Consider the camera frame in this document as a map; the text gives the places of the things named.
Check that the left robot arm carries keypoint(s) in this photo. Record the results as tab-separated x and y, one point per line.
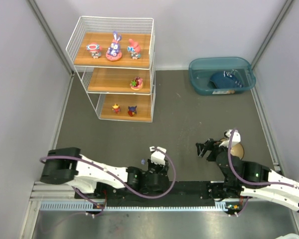
69	166

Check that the pink bear strawberry toy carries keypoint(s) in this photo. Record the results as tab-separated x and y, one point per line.
136	84

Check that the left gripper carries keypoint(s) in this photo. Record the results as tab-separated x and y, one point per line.
158	168

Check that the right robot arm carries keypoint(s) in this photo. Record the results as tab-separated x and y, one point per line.
246	179

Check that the yellow red toy figure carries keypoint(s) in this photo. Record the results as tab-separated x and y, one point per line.
116	108

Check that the wooden round block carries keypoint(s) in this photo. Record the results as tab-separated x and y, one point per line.
236	147

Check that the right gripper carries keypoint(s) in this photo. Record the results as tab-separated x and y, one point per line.
212	147

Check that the blue caped toy figure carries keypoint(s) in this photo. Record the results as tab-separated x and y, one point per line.
132	111

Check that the blue cap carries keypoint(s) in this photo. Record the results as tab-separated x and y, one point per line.
225	80

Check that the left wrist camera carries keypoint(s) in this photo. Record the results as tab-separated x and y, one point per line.
157	157

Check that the purple bunny donut toy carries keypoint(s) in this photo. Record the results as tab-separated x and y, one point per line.
114	52

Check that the teal plastic bin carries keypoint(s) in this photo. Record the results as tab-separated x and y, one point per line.
200	70

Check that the white wire wooden shelf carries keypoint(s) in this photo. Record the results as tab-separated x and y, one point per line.
110	80

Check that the pink bunny toy on shelf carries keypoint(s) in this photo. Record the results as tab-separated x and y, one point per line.
134	49

